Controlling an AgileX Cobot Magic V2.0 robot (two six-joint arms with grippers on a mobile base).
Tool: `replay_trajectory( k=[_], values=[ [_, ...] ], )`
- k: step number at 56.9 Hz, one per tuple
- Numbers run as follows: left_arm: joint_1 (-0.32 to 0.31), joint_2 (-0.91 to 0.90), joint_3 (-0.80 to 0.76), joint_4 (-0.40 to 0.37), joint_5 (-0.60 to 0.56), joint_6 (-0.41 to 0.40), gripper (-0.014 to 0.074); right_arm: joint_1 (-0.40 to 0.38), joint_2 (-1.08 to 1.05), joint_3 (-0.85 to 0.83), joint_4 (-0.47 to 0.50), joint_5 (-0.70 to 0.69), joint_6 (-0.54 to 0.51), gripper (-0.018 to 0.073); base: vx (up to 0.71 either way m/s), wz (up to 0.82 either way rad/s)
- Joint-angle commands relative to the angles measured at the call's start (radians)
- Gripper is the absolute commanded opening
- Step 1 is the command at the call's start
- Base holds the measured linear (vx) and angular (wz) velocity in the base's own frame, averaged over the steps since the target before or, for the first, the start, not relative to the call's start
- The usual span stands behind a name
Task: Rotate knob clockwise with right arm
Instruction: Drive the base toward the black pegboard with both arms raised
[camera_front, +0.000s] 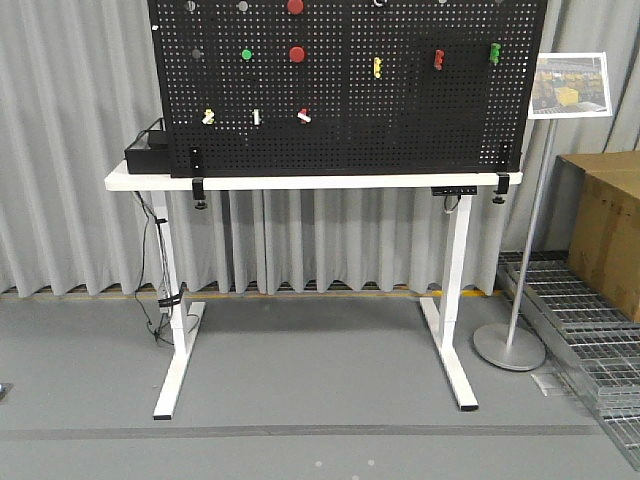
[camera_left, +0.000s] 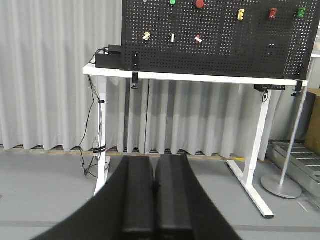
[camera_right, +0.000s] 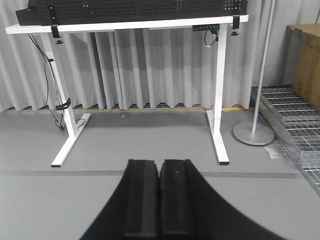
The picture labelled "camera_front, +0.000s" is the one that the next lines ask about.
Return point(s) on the desk height control panel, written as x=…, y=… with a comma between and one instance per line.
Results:
x=454, y=191

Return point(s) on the white height-adjustable desk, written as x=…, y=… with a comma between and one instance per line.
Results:
x=441, y=318

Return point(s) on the black perforated pegboard panel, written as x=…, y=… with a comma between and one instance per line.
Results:
x=413, y=120

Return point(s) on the black electronics box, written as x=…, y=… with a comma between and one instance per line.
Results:
x=149, y=151

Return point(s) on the lower red mushroom button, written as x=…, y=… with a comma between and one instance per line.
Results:
x=297, y=54

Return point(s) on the red mushroom button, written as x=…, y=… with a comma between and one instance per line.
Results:
x=295, y=7
x=297, y=54

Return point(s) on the right black desk clamp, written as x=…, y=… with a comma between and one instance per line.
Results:
x=503, y=177

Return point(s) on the silver sign stand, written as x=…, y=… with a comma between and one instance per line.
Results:
x=510, y=347

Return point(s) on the upper red mushroom button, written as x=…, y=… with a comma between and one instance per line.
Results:
x=295, y=7

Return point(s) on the brown cardboard box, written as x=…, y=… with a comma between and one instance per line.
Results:
x=604, y=250

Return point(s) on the grey pleated curtain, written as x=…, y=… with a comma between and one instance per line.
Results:
x=78, y=82

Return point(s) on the metal floor grating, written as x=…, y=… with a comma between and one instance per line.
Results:
x=594, y=344

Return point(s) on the framed picture sign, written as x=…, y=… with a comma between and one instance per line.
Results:
x=570, y=85

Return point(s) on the red rotary knob switch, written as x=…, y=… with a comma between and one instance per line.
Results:
x=304, y=116

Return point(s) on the yellow rotary knob switch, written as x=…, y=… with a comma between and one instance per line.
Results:
x=209, y=117

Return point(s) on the yellow toggle handle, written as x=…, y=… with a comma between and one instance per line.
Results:
x=377, y=67

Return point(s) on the red toggle handle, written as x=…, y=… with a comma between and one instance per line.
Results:
x=439, y=59

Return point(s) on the green toggle handle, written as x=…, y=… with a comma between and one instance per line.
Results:
x=495, y=52

